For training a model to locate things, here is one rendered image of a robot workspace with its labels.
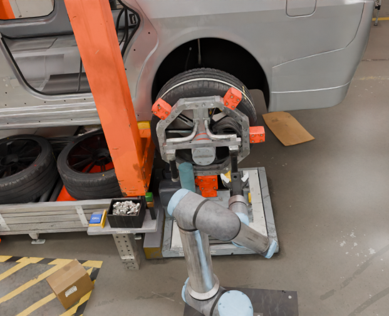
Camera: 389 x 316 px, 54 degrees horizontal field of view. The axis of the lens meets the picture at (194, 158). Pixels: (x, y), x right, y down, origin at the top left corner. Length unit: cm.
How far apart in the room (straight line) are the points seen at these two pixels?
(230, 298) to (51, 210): 154
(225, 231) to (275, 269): 134
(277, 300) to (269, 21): 157
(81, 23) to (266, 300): 167
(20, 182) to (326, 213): 225
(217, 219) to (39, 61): 266
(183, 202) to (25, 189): 185
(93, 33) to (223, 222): 109
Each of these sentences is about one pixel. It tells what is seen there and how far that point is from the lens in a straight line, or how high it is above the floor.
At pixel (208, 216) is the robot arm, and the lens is 137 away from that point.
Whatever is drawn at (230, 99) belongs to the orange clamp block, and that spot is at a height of 112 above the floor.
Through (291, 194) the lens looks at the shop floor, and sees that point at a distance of 318.
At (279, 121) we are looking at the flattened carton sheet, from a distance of 396.
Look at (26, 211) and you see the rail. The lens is 298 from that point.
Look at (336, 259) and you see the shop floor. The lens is 281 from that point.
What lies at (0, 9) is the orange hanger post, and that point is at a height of 100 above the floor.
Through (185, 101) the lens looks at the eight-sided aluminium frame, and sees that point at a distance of 218.
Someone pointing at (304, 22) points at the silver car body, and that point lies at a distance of 249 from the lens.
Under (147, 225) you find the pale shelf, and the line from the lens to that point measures 241.
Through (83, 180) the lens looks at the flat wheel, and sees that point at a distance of 279.
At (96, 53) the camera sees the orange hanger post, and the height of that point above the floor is 149.
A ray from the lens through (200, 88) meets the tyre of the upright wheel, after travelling 220.
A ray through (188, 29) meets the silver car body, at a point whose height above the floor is 137.
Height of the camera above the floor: 221
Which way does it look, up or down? 38 degrees down
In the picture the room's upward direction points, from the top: 7 degrees counter-clockwise
